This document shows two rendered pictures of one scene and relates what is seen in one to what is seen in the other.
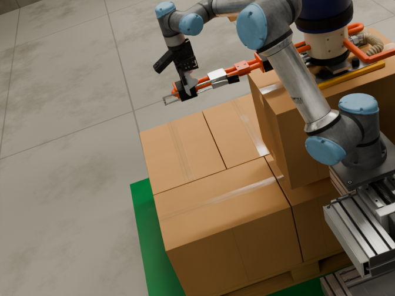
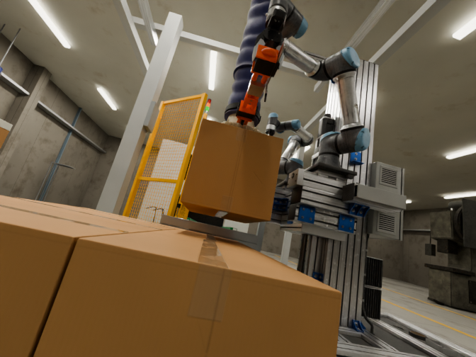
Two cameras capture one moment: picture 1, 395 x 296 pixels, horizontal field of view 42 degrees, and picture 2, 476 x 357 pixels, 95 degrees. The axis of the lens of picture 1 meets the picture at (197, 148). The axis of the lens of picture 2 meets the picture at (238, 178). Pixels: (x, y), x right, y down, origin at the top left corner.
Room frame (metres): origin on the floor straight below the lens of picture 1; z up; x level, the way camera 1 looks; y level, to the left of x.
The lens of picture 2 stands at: (1.86, 0.63, 0.60)
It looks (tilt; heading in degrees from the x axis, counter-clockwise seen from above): 14 degrees up; 266
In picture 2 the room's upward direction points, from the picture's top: 13 degrees clockwise
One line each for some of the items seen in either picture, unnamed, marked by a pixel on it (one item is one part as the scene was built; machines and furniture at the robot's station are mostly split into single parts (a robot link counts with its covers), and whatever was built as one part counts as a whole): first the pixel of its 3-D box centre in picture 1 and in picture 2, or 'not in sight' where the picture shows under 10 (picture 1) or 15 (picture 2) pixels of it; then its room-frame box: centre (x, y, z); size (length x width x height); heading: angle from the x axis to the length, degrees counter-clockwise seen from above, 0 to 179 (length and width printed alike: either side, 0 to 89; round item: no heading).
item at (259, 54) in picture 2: (185, 88); (264, 61); (1.81, -0.03, 1.20); 0.08 x 0.07 x 0.05; 92
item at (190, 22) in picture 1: (189, 20); (291, 25); (1.72, -0.12, 1.50); 0.11 x 0.11 x 0.08; 31
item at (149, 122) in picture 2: not in sight; (151, 117); (2.78, -1.71, 1.62); 0.20 x 0.05 x 0.30; 91
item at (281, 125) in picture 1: (332, 106); (228, 181); (1.82, -0.62, 0.87); 0.60 x 0.40 x 0.40; 91
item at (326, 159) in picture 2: (361, 144); (327, 163); (1.28, -0.52, 1.09); 0.15 x 0.15 x 0.10
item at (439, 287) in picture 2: not in sight; (456, 249); (-4.33, -4.44, 1.36); 1.43 x 1.22 x 2.72; 1
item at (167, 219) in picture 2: not in sight; (210, 229); (1.86, -0.98, 0.58); 0.70 x 0.03 x 0.06; 1
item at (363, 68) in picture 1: (339, 70); not in sight; (1.73, -0.64, 1.10); 0.34 x 0.10 x 0.05; 92
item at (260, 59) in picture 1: (268, 59); (246, 111); (1.82, -0.38, 1.20); 0.10 x 0.08 x 0.06; 2
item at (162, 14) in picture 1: (168, 19); (279, 5); (1.80, -0.05, 1.50); 0.09 x 0.08 x 0.11; 31
